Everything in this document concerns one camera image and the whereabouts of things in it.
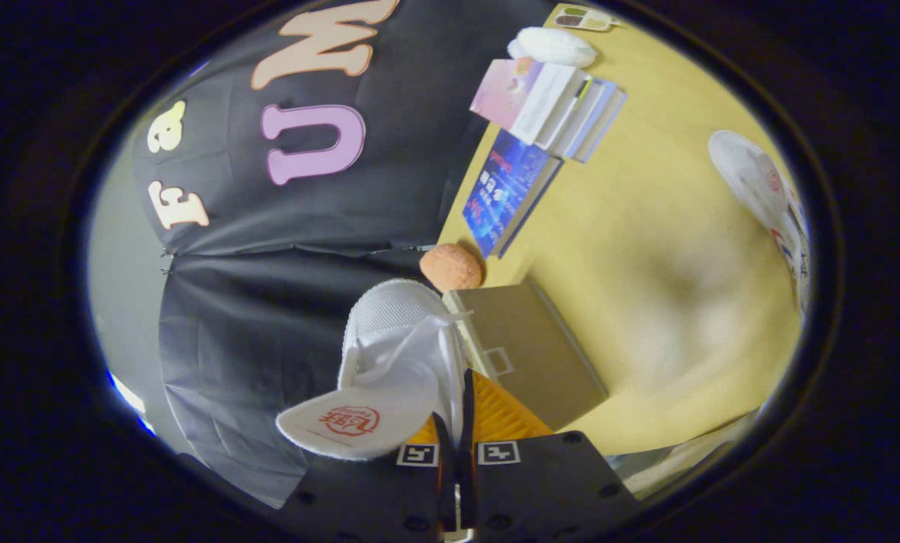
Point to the pink porous sponge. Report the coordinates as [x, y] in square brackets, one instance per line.
[450, 268]

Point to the bright window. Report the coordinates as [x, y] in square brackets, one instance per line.
[128, 398]

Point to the blue cover book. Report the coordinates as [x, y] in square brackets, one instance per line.
[506, 188]

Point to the white divided grain dish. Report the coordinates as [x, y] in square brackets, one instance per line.
[582, 19]

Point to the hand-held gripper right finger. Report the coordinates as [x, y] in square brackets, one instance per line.
[548, 490]

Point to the white plush toy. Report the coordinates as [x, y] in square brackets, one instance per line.
[555, 47]

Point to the black backdrop cloth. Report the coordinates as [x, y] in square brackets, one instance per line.
[269, 317]

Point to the beige fabric storage box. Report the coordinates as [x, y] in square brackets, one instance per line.
[533, 354]

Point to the pale blue book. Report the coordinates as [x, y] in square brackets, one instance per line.
[597, 121]

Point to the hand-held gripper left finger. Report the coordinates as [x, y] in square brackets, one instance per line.
[374, 498]

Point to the thick white book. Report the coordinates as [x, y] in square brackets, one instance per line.
[548, 102]

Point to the white canvas shoe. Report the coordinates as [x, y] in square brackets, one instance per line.
[397, 354]
[751, 177]

